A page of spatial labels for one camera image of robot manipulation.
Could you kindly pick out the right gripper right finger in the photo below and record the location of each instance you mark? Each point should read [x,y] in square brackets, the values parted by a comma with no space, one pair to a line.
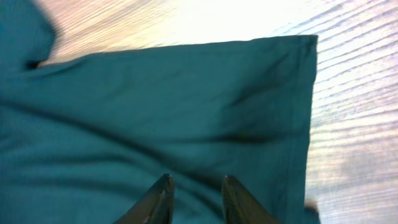
[240,206]

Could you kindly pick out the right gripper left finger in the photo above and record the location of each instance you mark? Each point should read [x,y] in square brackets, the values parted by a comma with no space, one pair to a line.
[155,207]

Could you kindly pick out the black t-shirt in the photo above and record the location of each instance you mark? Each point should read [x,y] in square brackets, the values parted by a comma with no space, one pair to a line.
[82,141]

